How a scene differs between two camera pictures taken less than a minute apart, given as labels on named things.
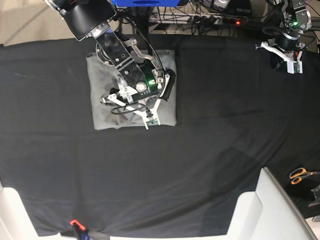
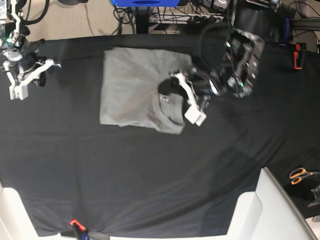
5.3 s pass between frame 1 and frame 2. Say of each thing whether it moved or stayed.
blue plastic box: stayed
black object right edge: stayed
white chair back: stayed
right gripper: moved
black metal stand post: stayed
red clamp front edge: stayed
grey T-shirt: moved
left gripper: moved
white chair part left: stayed
